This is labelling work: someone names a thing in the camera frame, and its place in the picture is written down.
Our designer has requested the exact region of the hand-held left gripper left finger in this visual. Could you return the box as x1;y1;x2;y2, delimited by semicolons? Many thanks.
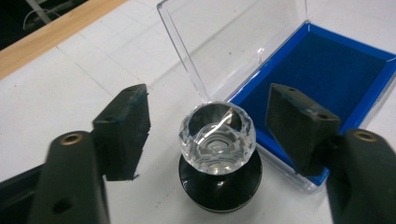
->
26;83;152;224

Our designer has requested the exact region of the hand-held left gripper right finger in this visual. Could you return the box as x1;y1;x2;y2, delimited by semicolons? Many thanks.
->
265;82;396;224

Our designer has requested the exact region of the blue ink pad clear case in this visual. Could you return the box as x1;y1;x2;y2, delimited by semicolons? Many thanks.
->
156;0;396;194

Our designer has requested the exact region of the black round stamp cap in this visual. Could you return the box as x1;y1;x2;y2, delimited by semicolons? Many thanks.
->
178;148;263;214

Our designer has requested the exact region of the white table cover sheet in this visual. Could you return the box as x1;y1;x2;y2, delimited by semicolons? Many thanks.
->
0;0;396;224

